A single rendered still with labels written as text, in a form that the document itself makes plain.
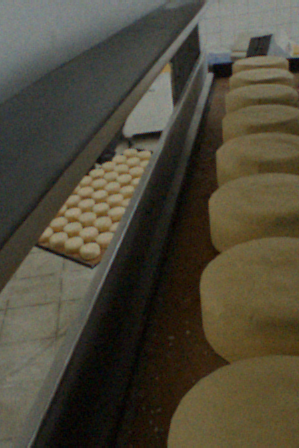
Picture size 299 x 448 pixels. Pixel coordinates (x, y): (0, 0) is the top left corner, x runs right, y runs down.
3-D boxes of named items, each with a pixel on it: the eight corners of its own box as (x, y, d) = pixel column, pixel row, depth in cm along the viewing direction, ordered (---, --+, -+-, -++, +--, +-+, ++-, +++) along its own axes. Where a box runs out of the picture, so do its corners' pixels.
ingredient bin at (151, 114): (124, 150, 493) (112, 71, 458) (120, 131, 550) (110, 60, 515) (178, 142, 496) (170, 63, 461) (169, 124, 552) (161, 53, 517)
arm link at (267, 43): (272, 25, 151) (242, 31, 157) (270, 69, 151) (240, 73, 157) (319, 66, 187) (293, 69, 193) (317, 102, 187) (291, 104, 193)
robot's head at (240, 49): (252, 49, 217) (239, 26, 205) (297, 50, 204) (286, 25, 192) (240, 77, 214) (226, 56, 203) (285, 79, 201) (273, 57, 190)
